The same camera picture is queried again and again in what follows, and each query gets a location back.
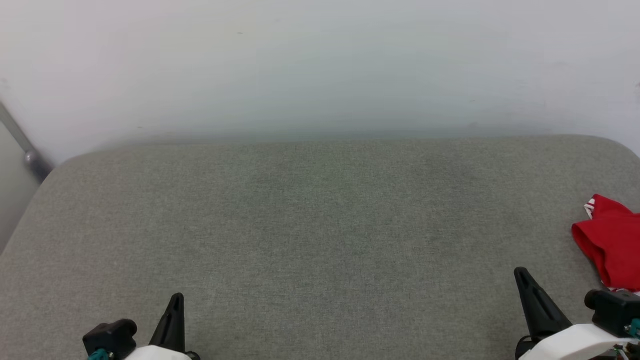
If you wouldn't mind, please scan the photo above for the grey fabric sofa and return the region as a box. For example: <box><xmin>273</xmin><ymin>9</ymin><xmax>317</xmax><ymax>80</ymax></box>
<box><xmin>0</xmin><ymin>134</ymin><xmax>640</xmax><ymax>360</ymax></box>

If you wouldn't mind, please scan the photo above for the red and white garment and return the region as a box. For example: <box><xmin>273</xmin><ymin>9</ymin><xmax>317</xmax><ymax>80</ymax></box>
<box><xmin>571</xmin><ymin>194</ymin><xmax>640</xmax><ymax>294</ymax></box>

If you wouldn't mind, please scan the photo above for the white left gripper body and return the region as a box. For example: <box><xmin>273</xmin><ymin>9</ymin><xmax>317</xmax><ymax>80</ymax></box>
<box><xmin>122</xmin><ymin>344</ymin><xmax>202</xmax><ymax>360</ymax></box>

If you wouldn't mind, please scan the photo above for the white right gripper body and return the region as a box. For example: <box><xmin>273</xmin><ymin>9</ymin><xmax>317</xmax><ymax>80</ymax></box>
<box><xmin>515</xmin><ymin>323</ymin><xmax>640</xmax><ymax>360</ymax></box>

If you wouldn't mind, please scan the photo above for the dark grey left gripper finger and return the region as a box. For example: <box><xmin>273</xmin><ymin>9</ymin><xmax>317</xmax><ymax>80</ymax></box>
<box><xmin>149</xmin><ymin>293</ymin><xmax>187</xmax><ymax>354</ymax></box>

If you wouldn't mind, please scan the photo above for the grey metal pole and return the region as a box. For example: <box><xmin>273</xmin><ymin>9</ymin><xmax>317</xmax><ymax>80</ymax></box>
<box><xmin>0</xmin><ymin>100</ymin><xmax>54</xmax><ymax>182</ymax></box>

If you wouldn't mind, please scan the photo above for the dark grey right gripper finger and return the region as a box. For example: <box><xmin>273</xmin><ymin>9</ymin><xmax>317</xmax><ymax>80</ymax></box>
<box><xmin>513</xmin><ymin>267</ymin><xmax>573</xmax><ymax>342</ymax></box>

